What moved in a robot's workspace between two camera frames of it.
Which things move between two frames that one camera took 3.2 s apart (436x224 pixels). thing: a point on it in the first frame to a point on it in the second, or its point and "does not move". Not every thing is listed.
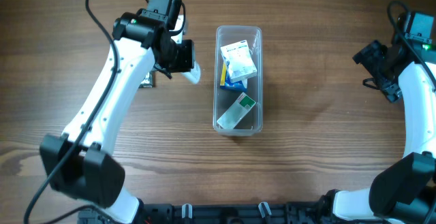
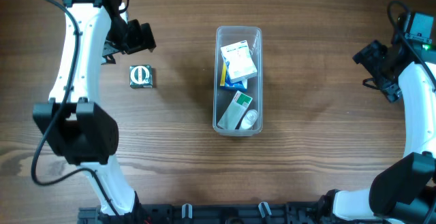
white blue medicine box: (238, 60) does not move
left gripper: (184, 56) to (120, 45)
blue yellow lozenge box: (225, 81) does not move
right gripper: (373, 66) does not move
